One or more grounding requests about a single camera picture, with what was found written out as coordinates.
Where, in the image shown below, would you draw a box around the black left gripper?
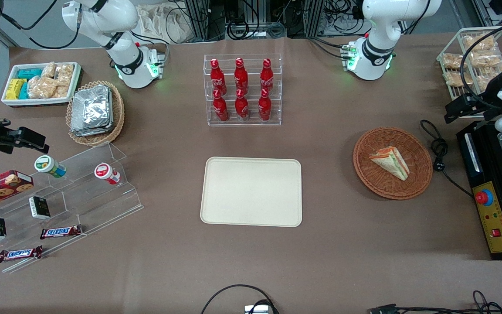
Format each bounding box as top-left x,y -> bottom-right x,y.
444,87 -> 502,125

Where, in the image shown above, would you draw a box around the triangular sandwich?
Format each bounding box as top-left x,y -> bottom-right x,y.
369,146 -> 410,181

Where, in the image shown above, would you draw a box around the oval tan wicker basket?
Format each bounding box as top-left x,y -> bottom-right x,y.
66,81 -> 125,147

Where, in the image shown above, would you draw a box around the round brown wicker basket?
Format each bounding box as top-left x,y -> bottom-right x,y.
353,127 -> 434,200

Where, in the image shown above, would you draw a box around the cream rectangular tray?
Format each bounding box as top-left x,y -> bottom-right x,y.
200,157 -> 303,228

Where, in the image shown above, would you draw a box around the green lid yogurt cup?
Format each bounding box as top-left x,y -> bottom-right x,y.
34,155 -> 67,178

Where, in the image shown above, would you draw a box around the white rectangular snack bin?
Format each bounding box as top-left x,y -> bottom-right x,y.
1,62 -> 82,107

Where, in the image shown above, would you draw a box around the yellow snack packet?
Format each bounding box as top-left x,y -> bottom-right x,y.
6,78 -> 27,100

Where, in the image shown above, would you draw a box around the silver foil pouch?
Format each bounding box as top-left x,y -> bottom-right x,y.
71,118 -> 115,137
71,85 -> 112,130

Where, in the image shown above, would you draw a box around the red lid yogurt cup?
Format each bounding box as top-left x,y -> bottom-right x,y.
94,162 -> 121,185

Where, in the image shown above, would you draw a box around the clear acrylic stepped shelf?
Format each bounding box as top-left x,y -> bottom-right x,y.
0,141 -> 144,274

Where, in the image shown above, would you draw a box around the brown snickers bar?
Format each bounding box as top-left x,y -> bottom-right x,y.
40,225 -> 83,240
0,246 -> 44,263

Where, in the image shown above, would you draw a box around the black machine with yellow panel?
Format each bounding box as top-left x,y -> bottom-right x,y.
456,119 -> 502,261

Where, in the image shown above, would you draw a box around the cream cloth bag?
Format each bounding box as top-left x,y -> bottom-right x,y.
136,3 -> 193,44

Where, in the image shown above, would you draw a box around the brown table cover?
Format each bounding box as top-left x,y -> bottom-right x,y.
0,37 -> 502,314

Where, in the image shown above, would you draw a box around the red cola bottle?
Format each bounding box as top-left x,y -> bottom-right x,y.
234,57 -> 249,94
260,58 -> 275,93
212,89 -> 229,122
258,89 -> 273,122
210,58 -> 227,96
234,89 -> 250,121

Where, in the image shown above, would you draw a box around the clear acrylic bottle rack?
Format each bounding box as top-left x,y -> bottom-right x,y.
204,54 -> 283,127

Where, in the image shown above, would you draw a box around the white wire basket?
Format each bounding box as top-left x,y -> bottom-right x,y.
436,27 -> 502,119

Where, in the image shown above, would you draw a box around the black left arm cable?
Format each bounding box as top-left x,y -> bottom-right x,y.
460,21 -> 502,110

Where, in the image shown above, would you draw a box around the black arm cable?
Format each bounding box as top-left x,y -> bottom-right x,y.
0,0 -> 82,50
460,21 -> 502,110

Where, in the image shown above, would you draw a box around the black power cable with plug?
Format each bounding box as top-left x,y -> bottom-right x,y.
420,119 -> 475,198

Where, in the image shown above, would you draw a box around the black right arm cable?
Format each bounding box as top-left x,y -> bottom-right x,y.
0,0 -> 82,50

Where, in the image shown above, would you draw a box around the black left arm base cables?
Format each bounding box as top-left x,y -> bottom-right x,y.
307,37 -> 348,60

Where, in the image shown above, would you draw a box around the black arm base cables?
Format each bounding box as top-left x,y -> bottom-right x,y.
130,30 -> 171,58
307,37 -> 348,60

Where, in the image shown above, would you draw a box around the black right arm base cables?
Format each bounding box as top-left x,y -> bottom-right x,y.
130,30 -> 171,58

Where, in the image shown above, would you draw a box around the aluminium frame profile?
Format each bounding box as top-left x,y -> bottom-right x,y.
184,0 -> 226,42
305,0 -> 326,38

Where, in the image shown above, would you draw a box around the thin black cable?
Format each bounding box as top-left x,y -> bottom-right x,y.
396,290 -> 502,314

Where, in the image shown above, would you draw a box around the background cable bundle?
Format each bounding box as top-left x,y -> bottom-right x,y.
227,0 -> 287,41

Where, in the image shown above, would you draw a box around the black looped cable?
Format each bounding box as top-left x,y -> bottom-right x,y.
200,284 -> 280,314

